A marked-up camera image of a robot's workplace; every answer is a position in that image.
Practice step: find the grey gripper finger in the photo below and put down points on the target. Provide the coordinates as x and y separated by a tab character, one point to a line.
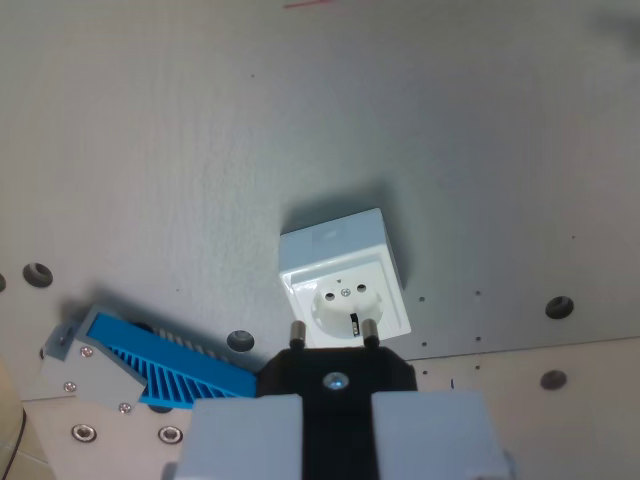
240	440
435	440

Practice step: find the black power plug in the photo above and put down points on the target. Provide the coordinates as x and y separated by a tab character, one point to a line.
340	410

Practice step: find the silver hex table screw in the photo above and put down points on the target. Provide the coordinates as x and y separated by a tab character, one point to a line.
169	434
83	432

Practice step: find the blue ribbed plastic holder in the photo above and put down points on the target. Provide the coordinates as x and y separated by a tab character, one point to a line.
185	370

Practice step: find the grey plastic mounting bracket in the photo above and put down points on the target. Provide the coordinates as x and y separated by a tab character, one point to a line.
92	370

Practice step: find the white wall socket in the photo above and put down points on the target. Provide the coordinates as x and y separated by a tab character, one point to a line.
345	280

